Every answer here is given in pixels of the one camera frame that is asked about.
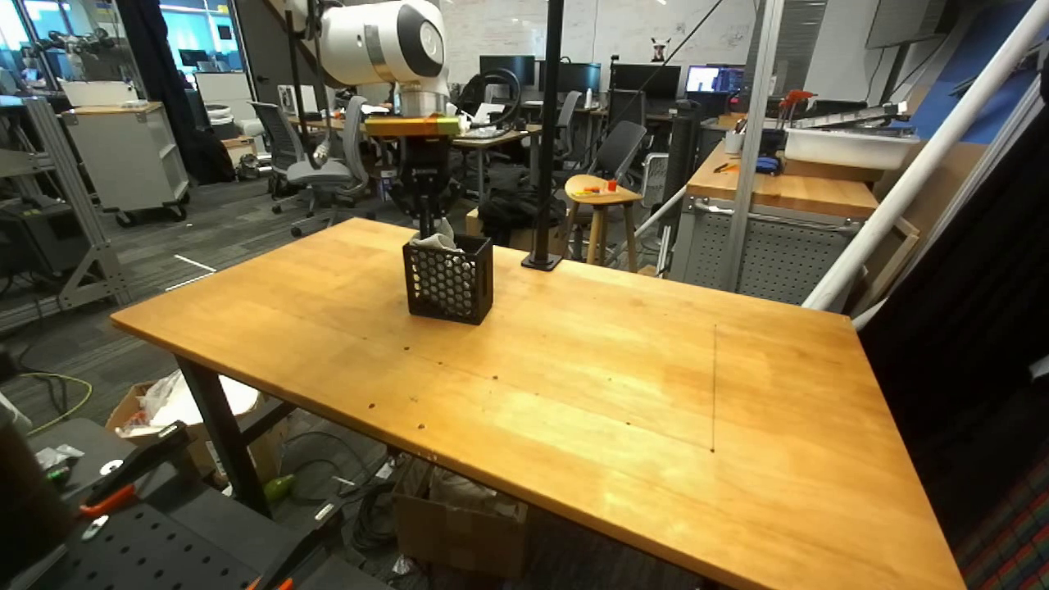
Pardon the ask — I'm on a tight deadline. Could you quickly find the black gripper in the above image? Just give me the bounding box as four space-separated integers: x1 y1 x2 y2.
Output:
397 136 462 244

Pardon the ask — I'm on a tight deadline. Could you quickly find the white towel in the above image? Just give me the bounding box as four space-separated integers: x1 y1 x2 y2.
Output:
419 215 469 258

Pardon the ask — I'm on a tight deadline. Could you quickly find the black perforated basket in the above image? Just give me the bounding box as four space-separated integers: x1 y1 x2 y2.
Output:
400 231 500 328

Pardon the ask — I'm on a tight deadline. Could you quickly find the black vertical pole stand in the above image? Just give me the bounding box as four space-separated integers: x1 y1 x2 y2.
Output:
517 0 572 274

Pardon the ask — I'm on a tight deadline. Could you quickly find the grey office chair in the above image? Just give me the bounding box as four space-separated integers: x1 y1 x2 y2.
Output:
250 98 334 212

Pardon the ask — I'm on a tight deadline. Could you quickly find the dark office chair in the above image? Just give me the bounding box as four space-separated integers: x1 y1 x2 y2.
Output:
588 115 653 191

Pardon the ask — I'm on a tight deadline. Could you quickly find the black table leg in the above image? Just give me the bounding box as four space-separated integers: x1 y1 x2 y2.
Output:
171 354 278 517

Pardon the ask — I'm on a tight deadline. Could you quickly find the white cabinet cart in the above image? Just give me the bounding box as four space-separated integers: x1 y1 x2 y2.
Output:
64 103 198 231

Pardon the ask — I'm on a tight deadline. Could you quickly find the cardboard box under table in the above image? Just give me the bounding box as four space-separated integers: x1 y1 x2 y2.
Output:
389 465 531 585

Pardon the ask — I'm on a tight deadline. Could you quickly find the box with white bag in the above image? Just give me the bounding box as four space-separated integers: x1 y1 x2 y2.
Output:
104 367 267 449

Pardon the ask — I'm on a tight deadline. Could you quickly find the computer monitor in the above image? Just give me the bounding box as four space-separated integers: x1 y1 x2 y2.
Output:
683 64 753 103

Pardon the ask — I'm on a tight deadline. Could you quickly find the grey metal strut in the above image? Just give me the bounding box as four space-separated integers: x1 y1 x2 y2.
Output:
726 0 792 294

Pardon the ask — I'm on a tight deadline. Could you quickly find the wooden workbench with drawers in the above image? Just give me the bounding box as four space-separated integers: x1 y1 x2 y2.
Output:
669 139 892 312

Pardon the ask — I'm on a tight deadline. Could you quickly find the grey metal shelf rack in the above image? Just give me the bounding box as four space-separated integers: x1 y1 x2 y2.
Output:
0 89 124 333

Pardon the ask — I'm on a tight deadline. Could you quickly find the black perforated plate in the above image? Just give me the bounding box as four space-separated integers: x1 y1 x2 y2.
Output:
16 480 346 590

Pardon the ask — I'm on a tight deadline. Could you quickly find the white tray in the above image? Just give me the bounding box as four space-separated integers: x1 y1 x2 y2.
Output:
780 113 929 173

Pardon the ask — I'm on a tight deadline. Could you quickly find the white leaning pole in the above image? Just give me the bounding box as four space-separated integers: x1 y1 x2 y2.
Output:
851 71 1049 333
800 0 1049 316

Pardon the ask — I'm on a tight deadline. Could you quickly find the black curtain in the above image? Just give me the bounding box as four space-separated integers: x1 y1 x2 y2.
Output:
855 108 1049 541

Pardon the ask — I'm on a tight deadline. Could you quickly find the blue panel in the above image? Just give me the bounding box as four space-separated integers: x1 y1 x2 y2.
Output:
902 0 1049 148

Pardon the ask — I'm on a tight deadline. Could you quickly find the orange handled tool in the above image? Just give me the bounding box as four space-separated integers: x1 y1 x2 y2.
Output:
73 480 148 525

